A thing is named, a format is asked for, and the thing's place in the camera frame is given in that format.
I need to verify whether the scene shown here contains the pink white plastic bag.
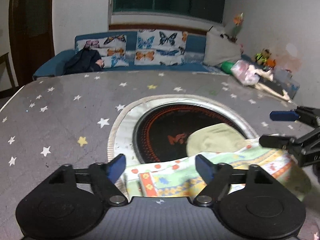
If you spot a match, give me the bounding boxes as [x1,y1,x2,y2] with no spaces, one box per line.
[231,60,260,86]

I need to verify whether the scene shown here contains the right butterfly pillow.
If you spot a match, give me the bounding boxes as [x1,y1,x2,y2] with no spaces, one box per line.
[135,29,188,66]

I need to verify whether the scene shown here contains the dark wooden side table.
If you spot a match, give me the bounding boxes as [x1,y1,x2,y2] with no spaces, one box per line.
[0,53,17,99]

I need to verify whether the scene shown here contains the grey cushion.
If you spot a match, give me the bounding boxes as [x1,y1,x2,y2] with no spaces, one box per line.
[203,29,241,66]

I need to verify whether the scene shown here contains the green plastic object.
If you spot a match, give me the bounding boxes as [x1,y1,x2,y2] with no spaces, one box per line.
[221,61,235,75]

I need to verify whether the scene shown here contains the butterfly pillow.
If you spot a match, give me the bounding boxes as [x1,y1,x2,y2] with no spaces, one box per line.
[135,29,188,66]
[75,34,129,68]

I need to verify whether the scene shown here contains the orange artificial flowers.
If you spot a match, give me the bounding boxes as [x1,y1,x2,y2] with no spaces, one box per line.
[232,12,244,43]

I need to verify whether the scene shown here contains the cream folded cloth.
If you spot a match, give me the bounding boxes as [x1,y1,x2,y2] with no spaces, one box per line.
[254,69,291,102]

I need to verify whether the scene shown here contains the colourful patterned child's shirt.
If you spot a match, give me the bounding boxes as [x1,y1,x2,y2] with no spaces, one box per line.
[117,123,313,202]

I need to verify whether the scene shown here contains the dark jacket on sofa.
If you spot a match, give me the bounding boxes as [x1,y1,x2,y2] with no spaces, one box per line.
[63,48,104,75]

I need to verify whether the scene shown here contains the black induction cooker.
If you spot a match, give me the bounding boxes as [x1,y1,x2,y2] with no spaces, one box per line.
[132,102,247,164]

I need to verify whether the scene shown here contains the dark wooden door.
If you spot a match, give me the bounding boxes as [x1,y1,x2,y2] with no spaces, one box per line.
[9,0,55,86]

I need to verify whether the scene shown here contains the left butterfly pillow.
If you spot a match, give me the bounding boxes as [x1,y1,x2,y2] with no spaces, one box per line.
[75,34,129,68]

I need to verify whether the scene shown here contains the yellow plush toy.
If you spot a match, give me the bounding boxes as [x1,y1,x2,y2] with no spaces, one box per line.
[253,49,276,68]

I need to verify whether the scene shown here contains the blue sofa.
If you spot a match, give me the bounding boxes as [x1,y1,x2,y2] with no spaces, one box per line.
[32,29,301,99]

